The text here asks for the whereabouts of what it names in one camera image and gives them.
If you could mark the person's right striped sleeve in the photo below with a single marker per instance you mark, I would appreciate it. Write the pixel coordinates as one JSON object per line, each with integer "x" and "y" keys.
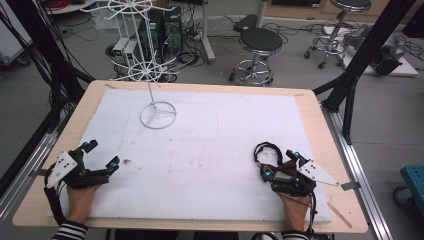
{"x": 295, "y": 235}

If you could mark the black round stool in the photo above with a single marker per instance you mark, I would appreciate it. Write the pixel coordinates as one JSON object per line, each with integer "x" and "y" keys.
{"x": 260, "y": 43}

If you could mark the white table leg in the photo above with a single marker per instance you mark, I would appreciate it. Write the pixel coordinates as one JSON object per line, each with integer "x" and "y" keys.
{"x": 206, "y": 33}

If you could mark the white platform with black device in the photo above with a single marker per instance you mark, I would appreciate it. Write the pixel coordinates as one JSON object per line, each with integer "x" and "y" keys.
{"x": 383, "y": 53}

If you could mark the person's striped sleeve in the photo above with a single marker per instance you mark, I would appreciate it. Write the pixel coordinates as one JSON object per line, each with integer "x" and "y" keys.
{"x": 295, "y": 235}
{"x": 70, "y": 230}

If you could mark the person's left striped sleeve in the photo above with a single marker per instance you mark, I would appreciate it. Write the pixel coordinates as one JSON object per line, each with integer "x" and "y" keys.
{"x": 70, "y": 230}

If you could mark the person's right hand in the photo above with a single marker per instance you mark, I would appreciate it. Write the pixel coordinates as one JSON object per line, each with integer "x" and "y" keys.
{"x": 295, "y": 211}

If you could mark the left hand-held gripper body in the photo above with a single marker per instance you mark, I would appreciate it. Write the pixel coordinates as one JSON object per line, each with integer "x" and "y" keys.
{"x": 63, "y": 166}

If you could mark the aluminium rail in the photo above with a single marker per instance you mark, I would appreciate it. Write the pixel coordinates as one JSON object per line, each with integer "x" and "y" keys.
{"x": 353, "y": 160}
{"x": 23, "y": 170}

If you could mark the black flat box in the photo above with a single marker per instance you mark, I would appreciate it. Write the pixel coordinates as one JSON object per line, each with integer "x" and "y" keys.
{"x": 245, "y": 22}

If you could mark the wooden stick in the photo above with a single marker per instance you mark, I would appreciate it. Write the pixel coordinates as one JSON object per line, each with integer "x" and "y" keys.
{"x": 339, "y": 215}

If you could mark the grey round stool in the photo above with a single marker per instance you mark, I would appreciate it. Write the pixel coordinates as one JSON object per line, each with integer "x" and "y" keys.
{"x": 336, "y": 36}

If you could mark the dark red bow tie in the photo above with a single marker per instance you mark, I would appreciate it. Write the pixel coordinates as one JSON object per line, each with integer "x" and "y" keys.
{"x": 283, "y": 166}

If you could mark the black computer tower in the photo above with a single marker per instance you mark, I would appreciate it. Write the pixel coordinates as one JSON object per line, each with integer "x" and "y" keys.
{"x": 166, "y": 30}

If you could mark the black frame post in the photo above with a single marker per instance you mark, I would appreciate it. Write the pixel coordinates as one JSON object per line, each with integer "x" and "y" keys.
{"x": 360, "y": 63}
{"x": 43, "y": 50}

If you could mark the blue cart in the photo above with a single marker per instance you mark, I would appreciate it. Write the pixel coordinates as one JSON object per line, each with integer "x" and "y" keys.
{"x": 413, "y": 183}

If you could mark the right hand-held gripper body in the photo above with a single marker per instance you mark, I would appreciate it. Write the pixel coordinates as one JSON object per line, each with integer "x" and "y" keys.
{"x": 301, "y": 180}

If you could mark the small white box unit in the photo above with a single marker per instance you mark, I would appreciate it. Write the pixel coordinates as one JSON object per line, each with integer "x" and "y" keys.
{"x": 125, "y": 50}

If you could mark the white table mat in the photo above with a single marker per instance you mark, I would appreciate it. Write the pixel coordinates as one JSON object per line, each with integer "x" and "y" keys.
{"x": 200, "y": 150}

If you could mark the person's left hand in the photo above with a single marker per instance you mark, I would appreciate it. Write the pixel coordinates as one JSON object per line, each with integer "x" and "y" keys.
{"x": 81, "y": 201}

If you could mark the grey metal clip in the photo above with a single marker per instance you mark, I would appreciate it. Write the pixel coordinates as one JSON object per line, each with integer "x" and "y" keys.
{"x": 350, "y": 186}

